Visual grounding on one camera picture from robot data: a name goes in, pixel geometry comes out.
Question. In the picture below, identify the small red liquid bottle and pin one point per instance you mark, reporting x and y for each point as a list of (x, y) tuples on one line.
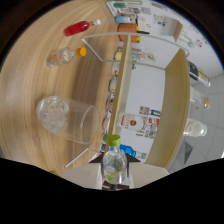
[(76, 28)]

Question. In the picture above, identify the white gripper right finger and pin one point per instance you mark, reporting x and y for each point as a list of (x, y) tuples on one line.
[(148, 172)]

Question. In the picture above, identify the white bowl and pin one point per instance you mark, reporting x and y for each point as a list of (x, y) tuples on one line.
[(113, 85), (110, 101)]

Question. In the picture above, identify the white two-tier wooden rack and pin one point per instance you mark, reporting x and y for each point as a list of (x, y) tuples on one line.
[(175, 100)]

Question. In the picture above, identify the tall glass bottle cork lid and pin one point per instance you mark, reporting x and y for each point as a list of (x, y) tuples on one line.
[(200, 99)]

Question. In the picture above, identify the clear bottle with green cap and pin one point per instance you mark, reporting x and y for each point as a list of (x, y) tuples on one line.
[(114, 163)]

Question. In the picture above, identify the clear bottle with orange cap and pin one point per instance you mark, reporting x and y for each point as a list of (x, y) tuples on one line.
[(61, 57)]

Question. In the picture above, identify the orange storage basket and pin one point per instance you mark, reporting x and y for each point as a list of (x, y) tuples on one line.
[(126, 30)]

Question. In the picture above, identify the pale blue white bottle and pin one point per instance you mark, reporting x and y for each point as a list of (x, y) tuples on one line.
[(122, 19)]

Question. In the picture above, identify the clear drinking glass with ice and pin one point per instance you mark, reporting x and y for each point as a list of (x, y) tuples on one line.
[(65, 118)]

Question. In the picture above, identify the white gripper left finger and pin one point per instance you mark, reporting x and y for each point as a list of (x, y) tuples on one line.
[(83, 175)]

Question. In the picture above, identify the wooden wall shelf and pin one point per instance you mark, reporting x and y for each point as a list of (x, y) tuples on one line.
[(178, 30)]

